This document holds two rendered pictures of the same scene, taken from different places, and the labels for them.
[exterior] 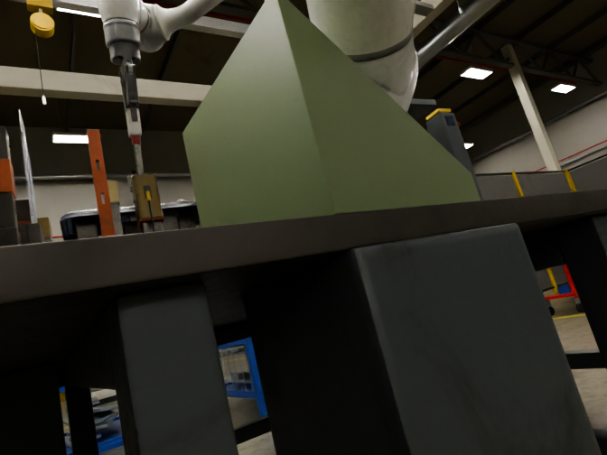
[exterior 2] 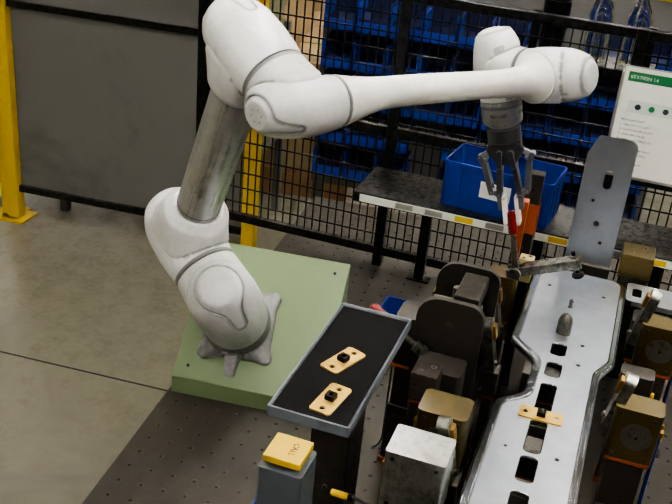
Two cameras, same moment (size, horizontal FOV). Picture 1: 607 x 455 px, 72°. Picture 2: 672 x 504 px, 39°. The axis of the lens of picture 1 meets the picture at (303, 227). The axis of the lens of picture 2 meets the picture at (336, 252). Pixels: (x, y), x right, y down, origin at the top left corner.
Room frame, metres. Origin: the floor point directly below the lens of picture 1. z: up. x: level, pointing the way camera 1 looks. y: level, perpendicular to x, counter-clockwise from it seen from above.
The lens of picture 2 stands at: (2.19, -1.29, 2.05)
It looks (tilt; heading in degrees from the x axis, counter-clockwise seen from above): 27 degrees down; 136
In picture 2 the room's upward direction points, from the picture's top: 6 degrees clockwise
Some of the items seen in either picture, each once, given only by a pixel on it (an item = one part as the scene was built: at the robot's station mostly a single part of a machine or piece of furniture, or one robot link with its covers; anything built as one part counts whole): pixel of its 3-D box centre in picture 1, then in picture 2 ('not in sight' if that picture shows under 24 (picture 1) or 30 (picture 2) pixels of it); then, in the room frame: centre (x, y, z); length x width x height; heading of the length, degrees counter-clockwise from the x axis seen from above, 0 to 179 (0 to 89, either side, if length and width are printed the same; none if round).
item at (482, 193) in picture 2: not in sight; (502, 185); (0.75, 0.71, 1.09); 0.30 x 0.17 x 0.13; 23
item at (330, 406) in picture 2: not in sight; (330, 396); (1.30, -0.41, 1.17); 0.08 x 0.04 x 0.01; 111
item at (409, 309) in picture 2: not in sight; (397, 384); (1.07, 0.02, 0.89); 0.09 x 0.08 x 0.38; 29
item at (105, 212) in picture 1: (106, 221); (508, 291); (1.00, 0.47, 0.95); 0.03 x 0.01 x 0.50; 119
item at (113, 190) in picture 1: (119, 249); (514, 321); (1.03, 0.47, 0.88); 0.04 x 0.04 x 0.37; 29
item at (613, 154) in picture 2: (28, 171); (600, 202); (1.06, 0.69, 1.17); 0.12 x 0.01 x 0.34; 29
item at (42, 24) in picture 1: (45, 51); not in sight; (2.60, 1.47, 2.85); 0.16 x 0.10 x 0.85; 124
